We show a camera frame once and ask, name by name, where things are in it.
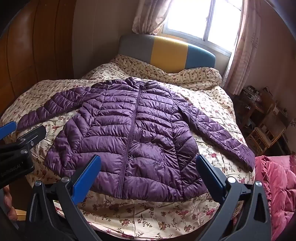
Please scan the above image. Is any cluttered wooden table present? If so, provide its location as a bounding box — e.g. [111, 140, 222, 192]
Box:
[238, 86, 278, 130]

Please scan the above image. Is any large floral print quilt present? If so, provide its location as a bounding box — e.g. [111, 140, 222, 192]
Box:
[0, 62, 257, 241]

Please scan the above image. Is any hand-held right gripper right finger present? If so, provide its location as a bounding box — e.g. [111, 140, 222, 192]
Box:
[195, 154, 272, 241]

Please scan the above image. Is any purple puffer jacket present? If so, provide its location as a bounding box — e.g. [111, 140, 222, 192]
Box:
[17, 77, 256, 202]

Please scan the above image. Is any wooden rattan chair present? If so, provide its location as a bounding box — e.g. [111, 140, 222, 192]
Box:
[246, 111, 287, 156]

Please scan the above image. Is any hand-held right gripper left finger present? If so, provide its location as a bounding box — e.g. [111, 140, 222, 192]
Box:
[25, 154, 103, 241]

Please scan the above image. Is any person's left hand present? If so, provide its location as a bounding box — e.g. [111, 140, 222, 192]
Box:
[2, 185, 17, 219]

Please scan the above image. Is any wooden wardrobe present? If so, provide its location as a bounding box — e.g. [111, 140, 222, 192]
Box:
[0, 0, 77, 116]

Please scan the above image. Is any long pink floral curtain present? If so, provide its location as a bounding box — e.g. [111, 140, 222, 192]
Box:
[222, 0, 263, 95]

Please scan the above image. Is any grey yellow blue headboard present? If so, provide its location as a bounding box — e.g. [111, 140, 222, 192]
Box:
[118, 34, 216, 75]

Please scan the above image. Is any pink ruffled quilt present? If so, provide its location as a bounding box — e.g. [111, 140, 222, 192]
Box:
[254, 155, 296, 241]

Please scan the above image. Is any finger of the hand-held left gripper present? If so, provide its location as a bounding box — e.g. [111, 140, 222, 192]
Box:
[0, 125, 47, 163]
[0, 121, 18, 141]

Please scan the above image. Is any window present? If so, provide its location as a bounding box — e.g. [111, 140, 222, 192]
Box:
[162, 0, 245, 56]

